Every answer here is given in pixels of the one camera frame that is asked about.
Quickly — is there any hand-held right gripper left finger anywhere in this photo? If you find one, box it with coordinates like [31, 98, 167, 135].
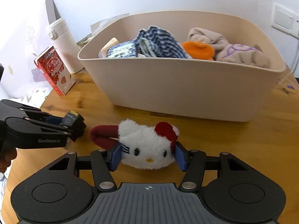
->
[48, 143, 122, 190]

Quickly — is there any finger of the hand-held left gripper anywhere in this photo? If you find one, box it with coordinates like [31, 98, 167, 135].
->
[26, 111, 63, 125]
[28, 119, 87, 143]

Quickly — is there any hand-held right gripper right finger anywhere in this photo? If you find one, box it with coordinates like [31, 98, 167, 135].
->
[175, 141, 250, 190]

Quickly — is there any small black yellow clip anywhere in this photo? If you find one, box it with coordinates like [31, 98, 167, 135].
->
[61, 111, 81, 127]

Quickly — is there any white cat plush hairband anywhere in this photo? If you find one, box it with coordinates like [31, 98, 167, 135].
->
[90, 119, 180, 170]

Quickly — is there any beige storage bin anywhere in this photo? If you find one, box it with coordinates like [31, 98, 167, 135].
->
[78, 10, 286, 123]

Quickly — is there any beige hair claw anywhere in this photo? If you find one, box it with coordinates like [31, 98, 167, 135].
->
[101, 37, 120, 57]

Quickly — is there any blue white patterned packet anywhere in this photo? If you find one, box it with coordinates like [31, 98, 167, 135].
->
[106, 41, 138, 59]

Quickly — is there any orange plastic case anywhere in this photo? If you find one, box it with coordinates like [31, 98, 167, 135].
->
[182, 41, 215, 61]

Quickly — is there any blue checkered cloth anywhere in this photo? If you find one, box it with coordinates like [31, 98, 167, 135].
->
[135, 26, 189, 59]

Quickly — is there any white plush bunny toy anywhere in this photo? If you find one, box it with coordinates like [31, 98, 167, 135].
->
[215, 43, 272, 70]

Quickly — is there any person's left hand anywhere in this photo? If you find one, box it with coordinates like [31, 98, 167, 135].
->
[0, 148, 18, 174]

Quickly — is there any white sheep plush pillow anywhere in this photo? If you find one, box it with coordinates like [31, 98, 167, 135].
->
[10, 84, 52, 109]

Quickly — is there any red drink carton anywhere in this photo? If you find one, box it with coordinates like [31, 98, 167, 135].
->
[34, 46, 76, 96]

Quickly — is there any wooden desk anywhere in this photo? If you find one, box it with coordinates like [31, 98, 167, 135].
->
[5, 69, 299, 224]

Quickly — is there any white thermos bottle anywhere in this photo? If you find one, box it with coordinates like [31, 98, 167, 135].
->
[46, 17, 85, 74]

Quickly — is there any gold tissue box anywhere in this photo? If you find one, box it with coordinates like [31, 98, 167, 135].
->
[77, 33, 94, 47]

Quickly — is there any wall switch socket plate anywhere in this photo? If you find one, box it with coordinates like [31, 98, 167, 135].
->
[272, 3, 299, 34]

